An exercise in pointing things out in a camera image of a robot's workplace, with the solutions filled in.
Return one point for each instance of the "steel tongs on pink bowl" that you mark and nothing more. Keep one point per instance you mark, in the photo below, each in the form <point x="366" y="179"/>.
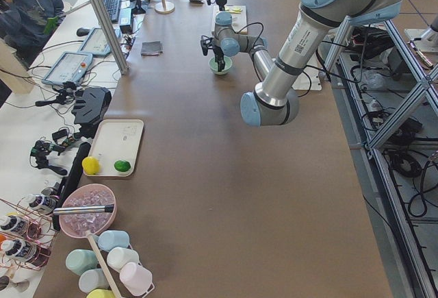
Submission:
<point x="84" y="210"/>

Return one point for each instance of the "pink ribbed bowl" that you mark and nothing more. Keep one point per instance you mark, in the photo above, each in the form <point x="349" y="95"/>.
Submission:
<point x="91" y="195"/>

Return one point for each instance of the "upper lemon slice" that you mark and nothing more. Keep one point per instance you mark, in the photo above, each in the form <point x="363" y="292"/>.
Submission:
<point x="235" y="10"/>

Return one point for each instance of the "bamboo cutting board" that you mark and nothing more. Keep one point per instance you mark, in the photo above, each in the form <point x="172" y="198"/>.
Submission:
<point x="239" y="21"/>

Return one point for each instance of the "grey folded cloth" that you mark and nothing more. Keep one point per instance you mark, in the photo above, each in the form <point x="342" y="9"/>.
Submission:
<point x="151" y="48"/>

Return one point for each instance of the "black keyboard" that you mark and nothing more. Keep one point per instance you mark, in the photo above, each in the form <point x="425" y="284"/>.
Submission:
<point x="113" y="9"/>

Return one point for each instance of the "far teach pendant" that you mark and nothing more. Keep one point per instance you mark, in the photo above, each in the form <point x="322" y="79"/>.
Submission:
<point x="96" y="43"/>

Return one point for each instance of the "teach pendant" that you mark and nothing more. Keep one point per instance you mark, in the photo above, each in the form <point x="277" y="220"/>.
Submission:
<point x="70" y="67"/>
<point x="96" y="43"/>

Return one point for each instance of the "beige rabbit tray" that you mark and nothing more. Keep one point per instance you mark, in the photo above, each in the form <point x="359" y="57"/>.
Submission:
<point x="116" y="139"/>

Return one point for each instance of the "green lime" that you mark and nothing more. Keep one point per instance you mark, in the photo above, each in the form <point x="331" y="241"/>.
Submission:
<point x="122" y="166"/>

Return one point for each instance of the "near teach pendant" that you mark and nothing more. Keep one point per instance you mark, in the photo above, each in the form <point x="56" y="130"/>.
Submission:
<point x="70" y="67"/>

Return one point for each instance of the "yellow lemon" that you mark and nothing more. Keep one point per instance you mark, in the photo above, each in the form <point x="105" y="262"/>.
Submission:
<point x="90" y="165"/>

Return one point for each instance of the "seated person in hoodie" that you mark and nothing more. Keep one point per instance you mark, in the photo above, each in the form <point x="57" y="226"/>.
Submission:
<point x="22" y="26"/>

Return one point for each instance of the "pale blue plastic cup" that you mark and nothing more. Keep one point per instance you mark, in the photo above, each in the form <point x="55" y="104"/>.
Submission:
<point x="110" y="239"/>

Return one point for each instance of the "white plastic cup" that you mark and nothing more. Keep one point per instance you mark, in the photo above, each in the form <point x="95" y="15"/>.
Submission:
<point x="118" y="257"/>

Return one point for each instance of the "pink plastic cup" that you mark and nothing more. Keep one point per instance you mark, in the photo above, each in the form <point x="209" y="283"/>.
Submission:
<point x="137" y="279"/>

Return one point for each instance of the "pale green plastic cup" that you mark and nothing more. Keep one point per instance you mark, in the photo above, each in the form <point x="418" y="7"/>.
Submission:
<point x="81" y="260"/>

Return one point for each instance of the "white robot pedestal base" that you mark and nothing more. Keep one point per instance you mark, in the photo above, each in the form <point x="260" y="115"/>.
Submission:
<point x="308" y="79"/>

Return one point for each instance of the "aluminium frame post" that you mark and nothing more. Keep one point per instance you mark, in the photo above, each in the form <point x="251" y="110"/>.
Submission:
<point x="108" y="30"/>

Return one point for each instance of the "white wire cup rack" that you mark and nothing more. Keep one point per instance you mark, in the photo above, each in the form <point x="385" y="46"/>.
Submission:
<point x="110" y="274"/>

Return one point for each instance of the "copper wire bottle rack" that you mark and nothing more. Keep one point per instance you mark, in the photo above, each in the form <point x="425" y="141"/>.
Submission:
<point x="26" y="236"/>

